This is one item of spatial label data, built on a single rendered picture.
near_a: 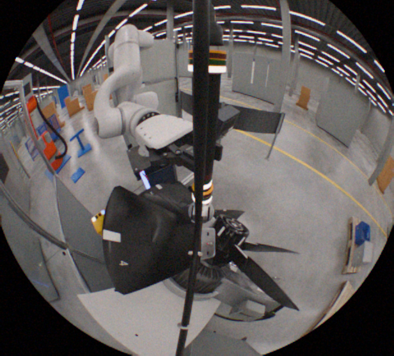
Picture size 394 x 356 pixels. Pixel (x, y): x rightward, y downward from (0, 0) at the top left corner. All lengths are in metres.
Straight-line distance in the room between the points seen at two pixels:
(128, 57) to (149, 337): 0.73
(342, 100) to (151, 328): 6.56
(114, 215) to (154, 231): 0.08
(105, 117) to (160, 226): 0.26
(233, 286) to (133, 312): 0.32
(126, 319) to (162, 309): 0.12
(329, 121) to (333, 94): 1.17
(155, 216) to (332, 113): 6.31
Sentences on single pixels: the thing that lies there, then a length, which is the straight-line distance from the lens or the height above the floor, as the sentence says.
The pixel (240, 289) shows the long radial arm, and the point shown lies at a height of 1.14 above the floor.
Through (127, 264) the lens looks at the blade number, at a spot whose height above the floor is 1.40.
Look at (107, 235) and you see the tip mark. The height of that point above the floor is 1.43.
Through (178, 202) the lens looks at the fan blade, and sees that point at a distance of 0.52.
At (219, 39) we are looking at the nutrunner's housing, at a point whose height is 1.65.
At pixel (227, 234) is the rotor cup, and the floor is 1.26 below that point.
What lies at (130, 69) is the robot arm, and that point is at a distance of 0.42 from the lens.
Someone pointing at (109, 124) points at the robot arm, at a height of 1.51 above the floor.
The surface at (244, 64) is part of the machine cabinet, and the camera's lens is 6.61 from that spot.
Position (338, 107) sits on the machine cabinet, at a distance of 6.33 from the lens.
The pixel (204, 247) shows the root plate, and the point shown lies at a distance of 0.38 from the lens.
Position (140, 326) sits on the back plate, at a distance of 0.42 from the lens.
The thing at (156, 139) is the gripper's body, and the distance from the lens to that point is 0.24.
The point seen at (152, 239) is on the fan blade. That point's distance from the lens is 0.28.
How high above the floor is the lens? 1.63
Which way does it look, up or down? 43 degrees down
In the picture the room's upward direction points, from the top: straight up
